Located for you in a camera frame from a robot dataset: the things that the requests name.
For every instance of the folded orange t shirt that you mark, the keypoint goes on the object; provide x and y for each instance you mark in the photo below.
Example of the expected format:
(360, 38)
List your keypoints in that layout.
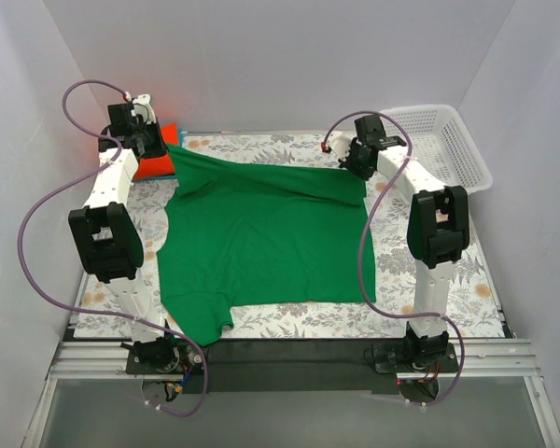
(162, 166)

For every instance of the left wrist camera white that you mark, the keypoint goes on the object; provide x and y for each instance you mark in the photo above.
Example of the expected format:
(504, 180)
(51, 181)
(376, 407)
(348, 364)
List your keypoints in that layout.
(141, 105)

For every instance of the green t shirt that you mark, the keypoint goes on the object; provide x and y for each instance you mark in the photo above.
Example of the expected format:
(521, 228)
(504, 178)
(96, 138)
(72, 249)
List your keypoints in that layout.
(242, 234)

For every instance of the floral patterned table mat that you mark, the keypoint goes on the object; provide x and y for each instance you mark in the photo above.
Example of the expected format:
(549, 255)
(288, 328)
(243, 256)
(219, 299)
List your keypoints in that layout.
(471, 302)

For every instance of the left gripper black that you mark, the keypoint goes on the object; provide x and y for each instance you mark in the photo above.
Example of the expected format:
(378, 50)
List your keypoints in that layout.
(146, 146)

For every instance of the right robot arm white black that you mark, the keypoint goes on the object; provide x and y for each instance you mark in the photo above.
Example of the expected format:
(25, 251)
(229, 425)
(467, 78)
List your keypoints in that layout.
(437, 232)

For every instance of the aluminium rail frame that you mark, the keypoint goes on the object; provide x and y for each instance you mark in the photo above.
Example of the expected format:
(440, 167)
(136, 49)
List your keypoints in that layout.
(89, 400)

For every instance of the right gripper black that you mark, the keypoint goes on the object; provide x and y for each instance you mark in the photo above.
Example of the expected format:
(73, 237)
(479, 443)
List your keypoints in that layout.
(359, 164)

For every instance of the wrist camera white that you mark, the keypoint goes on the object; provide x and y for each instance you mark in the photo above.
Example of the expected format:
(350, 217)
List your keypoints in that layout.
(339, 145)
(141, 105)

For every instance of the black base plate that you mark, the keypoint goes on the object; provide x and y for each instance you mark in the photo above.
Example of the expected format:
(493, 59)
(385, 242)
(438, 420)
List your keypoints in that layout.
(278, 365)

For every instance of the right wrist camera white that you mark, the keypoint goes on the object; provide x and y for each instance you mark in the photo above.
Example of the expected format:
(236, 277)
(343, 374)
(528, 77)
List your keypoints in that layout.
(339, 145)

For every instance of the white plastic basket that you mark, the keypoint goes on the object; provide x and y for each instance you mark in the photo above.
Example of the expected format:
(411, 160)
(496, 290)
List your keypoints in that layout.
(443, 145)

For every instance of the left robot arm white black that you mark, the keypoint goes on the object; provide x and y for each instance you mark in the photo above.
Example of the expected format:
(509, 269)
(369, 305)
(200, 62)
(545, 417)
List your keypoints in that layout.
(108, 243)

